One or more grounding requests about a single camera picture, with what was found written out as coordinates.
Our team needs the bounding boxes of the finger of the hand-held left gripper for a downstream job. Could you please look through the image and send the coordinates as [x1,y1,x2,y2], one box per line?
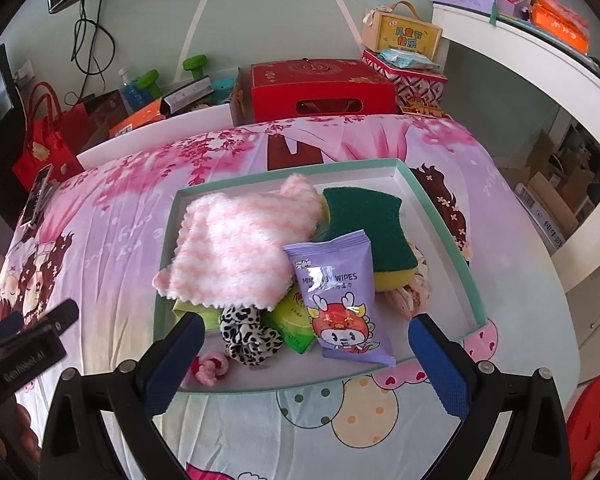
[0,311,27,344]
[25,299,79,335]

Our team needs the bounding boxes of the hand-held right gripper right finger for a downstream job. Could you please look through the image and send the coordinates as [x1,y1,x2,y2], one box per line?
[408,312,572,480]

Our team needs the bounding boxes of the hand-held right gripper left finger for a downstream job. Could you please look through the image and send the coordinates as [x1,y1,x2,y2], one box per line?
[38,312,207,480]

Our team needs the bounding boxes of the red pink fluffy hair tie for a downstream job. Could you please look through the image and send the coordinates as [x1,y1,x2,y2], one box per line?
[190,352,232,387]

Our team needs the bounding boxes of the light green cloth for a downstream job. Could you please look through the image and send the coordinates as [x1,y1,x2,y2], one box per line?
[172,297,224,334]

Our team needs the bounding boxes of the leopard print scrunchie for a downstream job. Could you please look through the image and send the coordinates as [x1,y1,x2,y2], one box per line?
[218,305,284,369]

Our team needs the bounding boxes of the pink floral fabric bundle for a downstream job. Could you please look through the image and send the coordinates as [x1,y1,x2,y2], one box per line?
[380,240,432,322]

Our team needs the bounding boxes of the teal white tray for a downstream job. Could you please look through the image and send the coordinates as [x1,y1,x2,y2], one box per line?
[152,157,489,396]

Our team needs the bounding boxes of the purple wipes packet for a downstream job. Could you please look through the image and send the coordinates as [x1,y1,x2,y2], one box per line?
[282,230,397,367]

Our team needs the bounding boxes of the green tissue packet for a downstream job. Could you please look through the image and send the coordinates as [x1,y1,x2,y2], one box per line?
[260,287,317,356]

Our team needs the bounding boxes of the pale pink striped cloth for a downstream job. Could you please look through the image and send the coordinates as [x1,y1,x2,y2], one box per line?
[152,191,301,312]

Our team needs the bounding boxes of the yellow green sponge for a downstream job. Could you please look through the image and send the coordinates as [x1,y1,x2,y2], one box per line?
[319,187,424,294]

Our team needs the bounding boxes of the coral striped cloth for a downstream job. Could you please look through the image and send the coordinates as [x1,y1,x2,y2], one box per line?
[279,172,326,237]

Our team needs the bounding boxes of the printed bedsheet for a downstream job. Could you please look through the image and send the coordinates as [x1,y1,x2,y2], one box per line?
[0,115,566,480]

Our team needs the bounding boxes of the smartphone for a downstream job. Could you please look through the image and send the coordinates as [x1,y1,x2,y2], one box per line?
[17,162,57,229]

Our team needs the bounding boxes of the red felt handbag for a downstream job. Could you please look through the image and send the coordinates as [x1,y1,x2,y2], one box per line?
[12,82,87,194]

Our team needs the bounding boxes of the red round cushion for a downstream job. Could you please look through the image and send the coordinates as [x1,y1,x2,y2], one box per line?
[565,372,600,480]

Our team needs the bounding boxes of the cardboard box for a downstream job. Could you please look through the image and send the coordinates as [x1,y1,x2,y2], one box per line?
[514,130,597,257]

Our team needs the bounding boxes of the dark red paper bag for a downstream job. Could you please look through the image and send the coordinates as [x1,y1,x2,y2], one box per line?
[60,90,127,157]

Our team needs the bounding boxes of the white board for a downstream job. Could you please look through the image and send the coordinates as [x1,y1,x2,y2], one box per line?
[77,105,234,171]

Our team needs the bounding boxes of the orange box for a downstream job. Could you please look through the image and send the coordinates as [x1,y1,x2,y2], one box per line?
[109,97,169,139]

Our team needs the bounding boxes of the blue liquid bottle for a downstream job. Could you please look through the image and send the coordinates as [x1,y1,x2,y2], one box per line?
[117,67,142,112]

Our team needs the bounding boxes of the green dumbbell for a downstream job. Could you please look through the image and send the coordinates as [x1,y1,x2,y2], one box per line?
[182,55,209,82]
[135,70,162,99]

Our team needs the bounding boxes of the black grey long box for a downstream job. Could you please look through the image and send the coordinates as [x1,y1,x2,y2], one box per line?
[160,76,217,112]

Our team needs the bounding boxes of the red patterned tin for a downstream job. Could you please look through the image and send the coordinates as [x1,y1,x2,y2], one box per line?
[362,50,449,109]

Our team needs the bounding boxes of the red gift box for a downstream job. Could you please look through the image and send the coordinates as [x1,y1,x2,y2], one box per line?
[250,60,399,124]

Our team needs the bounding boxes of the blue wipes packet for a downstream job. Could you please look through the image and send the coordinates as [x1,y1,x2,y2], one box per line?
[377,45,442,72]

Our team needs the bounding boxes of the white curved desk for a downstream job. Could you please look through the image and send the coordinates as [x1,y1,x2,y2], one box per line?
[432,2,600,292]

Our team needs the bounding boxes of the orange packet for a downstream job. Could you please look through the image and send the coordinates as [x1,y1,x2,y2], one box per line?
[530,0,592,54]

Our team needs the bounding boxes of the black cables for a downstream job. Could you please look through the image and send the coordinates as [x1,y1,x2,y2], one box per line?
[71,0,117,107]

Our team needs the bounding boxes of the yellow gift box with handle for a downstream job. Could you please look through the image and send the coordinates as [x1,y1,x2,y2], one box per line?
[362,2,442,57]

